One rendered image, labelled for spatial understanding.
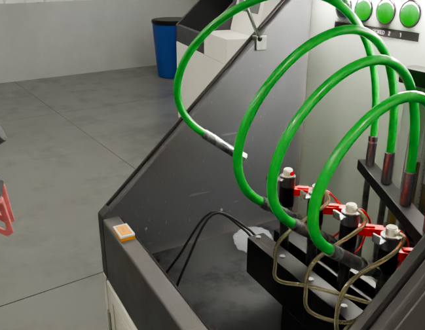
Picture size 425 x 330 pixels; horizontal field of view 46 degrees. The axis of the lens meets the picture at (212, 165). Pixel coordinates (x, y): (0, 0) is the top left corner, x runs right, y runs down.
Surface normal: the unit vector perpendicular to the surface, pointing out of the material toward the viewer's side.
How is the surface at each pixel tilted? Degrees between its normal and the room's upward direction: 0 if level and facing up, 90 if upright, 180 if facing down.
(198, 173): 90
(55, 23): 90
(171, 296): 0
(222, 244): 0
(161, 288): 0
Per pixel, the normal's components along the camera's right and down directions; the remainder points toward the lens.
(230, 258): 0.00, -0.93
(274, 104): 0.47, 0.33
